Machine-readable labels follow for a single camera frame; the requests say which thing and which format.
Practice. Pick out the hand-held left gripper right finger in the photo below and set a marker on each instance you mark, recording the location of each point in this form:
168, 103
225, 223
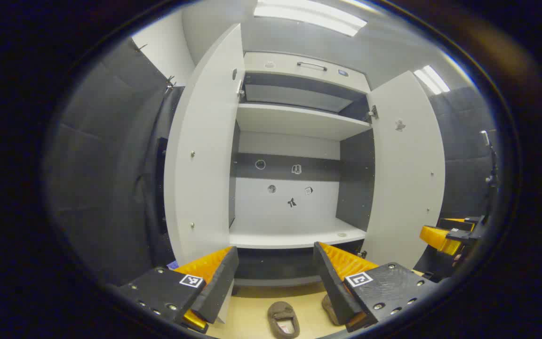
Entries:
332, 282

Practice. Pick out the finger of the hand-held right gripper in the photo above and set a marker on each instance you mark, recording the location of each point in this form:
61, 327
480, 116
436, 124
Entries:
438, 238
459, 223

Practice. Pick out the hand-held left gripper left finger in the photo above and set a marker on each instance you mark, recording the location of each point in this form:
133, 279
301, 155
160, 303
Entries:
217, 287

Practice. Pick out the brown slipper shoe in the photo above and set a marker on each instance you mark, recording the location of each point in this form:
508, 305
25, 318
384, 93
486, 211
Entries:
330, 308
282, 313

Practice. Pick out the white shoe cabinet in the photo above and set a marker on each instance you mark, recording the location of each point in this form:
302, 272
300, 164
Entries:
280, 212

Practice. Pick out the metal door hinge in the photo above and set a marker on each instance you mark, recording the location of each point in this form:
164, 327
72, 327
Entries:
362, 254
241, 92
373, 112

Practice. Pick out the white cabinet shelf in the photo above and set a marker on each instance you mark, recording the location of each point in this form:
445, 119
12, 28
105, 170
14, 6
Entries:
299, 121

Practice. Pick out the white cabinet drawer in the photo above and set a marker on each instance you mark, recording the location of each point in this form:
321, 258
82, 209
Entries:
280, 70

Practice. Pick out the black backdrop cloth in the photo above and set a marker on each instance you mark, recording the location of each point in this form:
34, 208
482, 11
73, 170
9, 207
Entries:
101, 165
459, 155

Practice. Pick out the white blue-edged book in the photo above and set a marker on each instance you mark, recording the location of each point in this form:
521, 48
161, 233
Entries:
173, 265

